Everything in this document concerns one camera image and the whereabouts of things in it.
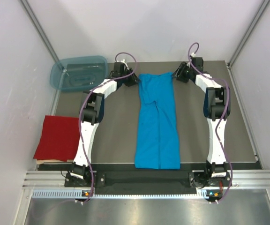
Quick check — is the grey slotted cable duct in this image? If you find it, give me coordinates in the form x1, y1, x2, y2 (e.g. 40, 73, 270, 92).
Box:
32, 189, 221, 200

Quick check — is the right aluminium corner post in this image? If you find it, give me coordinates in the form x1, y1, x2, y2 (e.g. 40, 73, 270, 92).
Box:
227, 0, 270, 69

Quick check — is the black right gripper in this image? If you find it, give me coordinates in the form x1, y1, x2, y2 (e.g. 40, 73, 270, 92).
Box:
171, 62, 193, 83

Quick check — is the red folded t shirt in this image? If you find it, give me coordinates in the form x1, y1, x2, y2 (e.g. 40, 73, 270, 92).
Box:
33, 115, 80, 162

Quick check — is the aluminium corner post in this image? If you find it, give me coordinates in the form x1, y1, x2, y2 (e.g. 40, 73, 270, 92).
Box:
19, 0, 59, 62
227, 0, 270, 69

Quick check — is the left aluminium corner post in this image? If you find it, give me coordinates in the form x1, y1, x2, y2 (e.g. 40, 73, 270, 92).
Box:
19, 0, 59, 62

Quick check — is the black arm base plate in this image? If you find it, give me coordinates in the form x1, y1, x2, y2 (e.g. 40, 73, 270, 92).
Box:
64, 164, 231, 188

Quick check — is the beige folded t shirt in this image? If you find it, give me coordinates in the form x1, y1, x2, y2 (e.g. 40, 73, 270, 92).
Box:
35, 159, 73, 165

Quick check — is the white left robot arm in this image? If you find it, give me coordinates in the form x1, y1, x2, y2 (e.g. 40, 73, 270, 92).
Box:
69, 59, 139, 186

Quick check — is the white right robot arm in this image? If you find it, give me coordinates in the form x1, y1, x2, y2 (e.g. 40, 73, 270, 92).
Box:
173, 55, 230, 186

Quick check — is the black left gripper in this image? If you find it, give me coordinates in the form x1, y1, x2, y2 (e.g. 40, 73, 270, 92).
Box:
120, 67, 140, 86

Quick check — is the teal plastic basin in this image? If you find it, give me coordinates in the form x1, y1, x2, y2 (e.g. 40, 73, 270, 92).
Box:
50, 56, 108, 92

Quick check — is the aluminium frame rail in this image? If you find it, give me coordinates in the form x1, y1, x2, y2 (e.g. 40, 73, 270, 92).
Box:
22, 171, 65, 189

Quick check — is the blue t shirt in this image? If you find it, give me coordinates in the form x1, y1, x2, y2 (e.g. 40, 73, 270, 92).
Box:
135, 72, 180, 170

